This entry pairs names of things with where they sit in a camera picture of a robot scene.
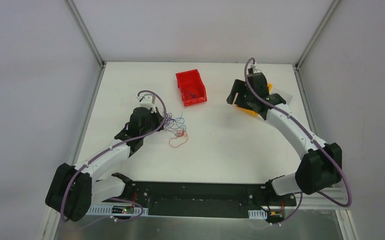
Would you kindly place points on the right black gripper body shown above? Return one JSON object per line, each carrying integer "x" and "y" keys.
{"x": 257, "y": 82}

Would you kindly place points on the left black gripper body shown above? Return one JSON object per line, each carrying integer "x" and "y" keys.
{"x": 153, "y": 118}

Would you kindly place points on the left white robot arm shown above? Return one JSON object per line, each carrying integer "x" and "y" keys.
{"x": 75, "y": 188}

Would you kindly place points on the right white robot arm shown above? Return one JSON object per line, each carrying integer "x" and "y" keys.
{"x": 319, "y": 161}

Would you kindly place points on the yellow plastic bin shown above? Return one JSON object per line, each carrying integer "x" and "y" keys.
{"x": 250, "y": 112}

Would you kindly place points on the clear white plastic bin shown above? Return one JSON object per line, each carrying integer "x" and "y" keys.
{"x": 289, "y": 98}

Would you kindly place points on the red plastic bin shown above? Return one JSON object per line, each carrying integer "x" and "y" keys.
{"x": 191, "y": 87}

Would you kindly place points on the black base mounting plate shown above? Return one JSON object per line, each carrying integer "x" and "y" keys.
{"x": 208, "y": 200}

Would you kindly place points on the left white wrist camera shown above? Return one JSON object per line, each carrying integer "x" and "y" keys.
{"x": 147, "y": 101}

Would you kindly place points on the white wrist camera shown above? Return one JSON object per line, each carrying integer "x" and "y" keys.
{"x": 147, "y": 101}
{"x": 252, "y": 69}

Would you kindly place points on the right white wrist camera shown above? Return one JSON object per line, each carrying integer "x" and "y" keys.
{"x": 252, "y": 69}

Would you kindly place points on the left white cable duct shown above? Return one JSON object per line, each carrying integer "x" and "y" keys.
{"x": 118, "y": 210}

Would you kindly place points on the white cable duct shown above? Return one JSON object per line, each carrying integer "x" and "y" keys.
{"x": 257, "y": 214}
{"x": 118, "y": 210}

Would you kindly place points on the right white cable duct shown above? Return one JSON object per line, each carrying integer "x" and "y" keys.
{"x": 257, "y": 214}

